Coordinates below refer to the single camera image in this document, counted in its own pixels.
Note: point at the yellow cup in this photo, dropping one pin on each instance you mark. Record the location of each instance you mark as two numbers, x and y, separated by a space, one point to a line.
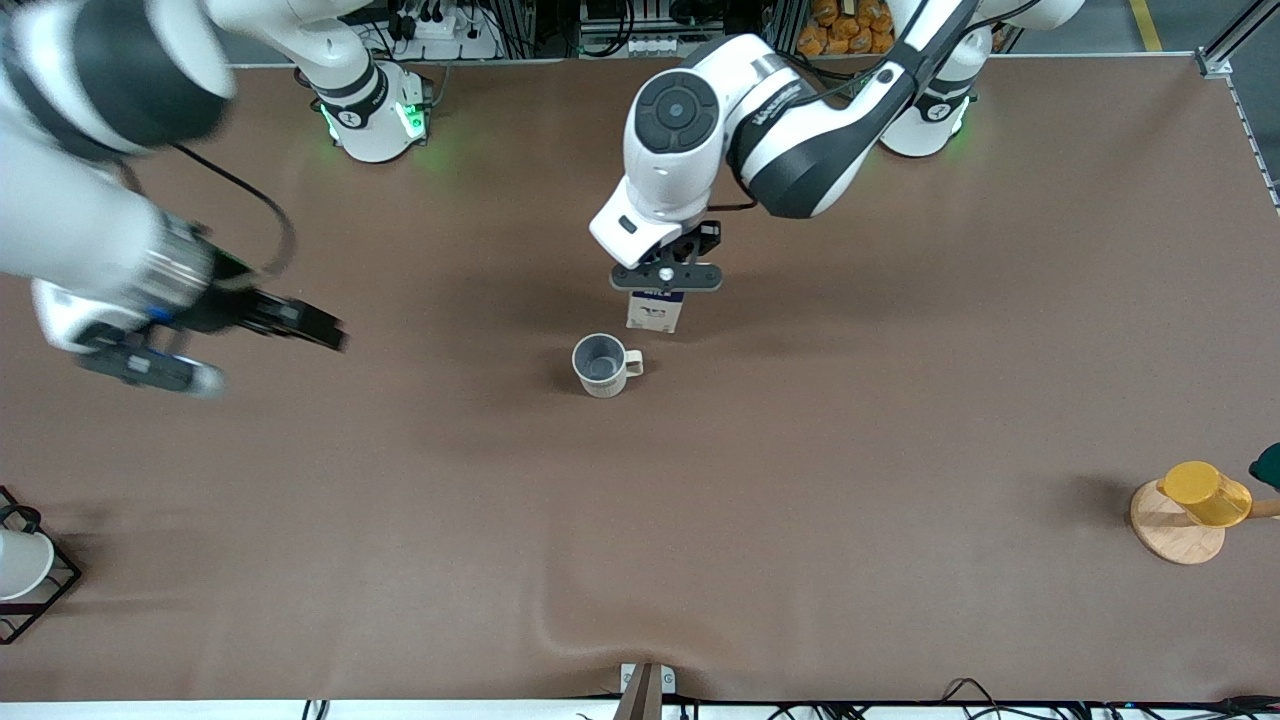
1205 492

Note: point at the beige mug with grey inside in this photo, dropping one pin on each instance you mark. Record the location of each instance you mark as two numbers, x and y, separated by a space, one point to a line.
600 380

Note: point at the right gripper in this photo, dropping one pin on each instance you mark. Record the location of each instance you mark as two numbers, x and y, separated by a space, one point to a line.
232 302

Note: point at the white power strip with plugs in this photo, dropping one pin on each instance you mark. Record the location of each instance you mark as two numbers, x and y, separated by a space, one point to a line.
440 30

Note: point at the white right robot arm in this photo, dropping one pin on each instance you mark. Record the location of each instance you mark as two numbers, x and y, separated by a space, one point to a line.
60 200

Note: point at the wooden mug tree stand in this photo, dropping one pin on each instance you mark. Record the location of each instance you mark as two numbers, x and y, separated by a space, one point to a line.
1175 535

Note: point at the blue and white milk carton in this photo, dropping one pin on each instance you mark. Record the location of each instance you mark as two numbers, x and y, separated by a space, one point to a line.
655 312

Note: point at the aluminium frame profile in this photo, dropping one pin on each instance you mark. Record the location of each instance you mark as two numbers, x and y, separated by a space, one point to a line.
1215 55

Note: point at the white cup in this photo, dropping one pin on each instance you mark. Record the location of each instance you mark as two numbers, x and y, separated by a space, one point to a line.
20 565

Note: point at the small white power strip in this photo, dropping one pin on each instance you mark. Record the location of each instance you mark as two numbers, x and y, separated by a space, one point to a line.
655 45

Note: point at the crate of orange buns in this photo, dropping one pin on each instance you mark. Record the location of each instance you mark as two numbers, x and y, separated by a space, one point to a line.
840 30

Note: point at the green cup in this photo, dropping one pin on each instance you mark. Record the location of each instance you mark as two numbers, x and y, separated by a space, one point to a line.
1270 467

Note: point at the metal table edge bracket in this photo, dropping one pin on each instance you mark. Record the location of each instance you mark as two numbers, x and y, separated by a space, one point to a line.
668 680

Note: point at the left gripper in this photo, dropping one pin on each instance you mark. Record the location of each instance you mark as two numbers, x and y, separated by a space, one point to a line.
704 240

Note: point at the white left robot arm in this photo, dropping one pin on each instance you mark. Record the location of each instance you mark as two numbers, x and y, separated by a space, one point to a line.
800 140

